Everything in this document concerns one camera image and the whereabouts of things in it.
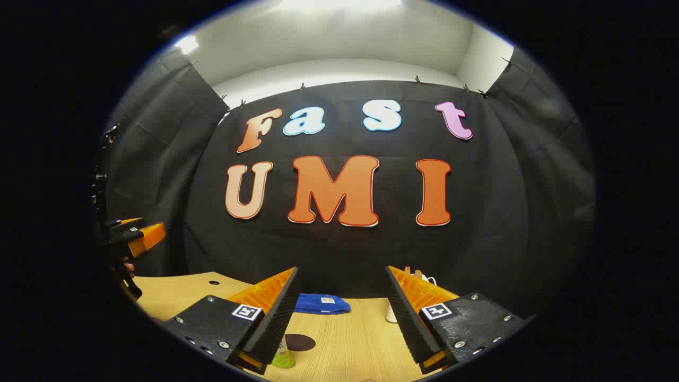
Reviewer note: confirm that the dark brown round coaster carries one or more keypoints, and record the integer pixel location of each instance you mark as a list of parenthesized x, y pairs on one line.
[(302, 343)]

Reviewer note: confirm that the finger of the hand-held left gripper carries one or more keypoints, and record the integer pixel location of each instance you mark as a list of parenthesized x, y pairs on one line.
[(127, 222), (148, 237)]

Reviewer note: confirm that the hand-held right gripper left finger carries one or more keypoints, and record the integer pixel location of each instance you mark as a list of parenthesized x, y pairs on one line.
[(276, 323)]

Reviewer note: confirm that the blue folded towel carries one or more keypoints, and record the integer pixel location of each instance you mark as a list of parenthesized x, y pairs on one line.
[(321, 304)]

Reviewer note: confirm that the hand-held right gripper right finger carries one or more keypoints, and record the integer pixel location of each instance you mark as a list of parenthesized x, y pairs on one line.
[(411, 323)]

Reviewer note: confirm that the bread slice in toaster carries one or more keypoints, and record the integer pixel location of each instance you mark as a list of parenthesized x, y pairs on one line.
[(408, 271)]

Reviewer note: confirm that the white toaster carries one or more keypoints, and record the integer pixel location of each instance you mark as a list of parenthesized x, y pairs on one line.
[(391, 313)]

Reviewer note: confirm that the clear water bottle green label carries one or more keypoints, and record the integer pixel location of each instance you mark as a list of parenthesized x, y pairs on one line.
[(284, 358)]

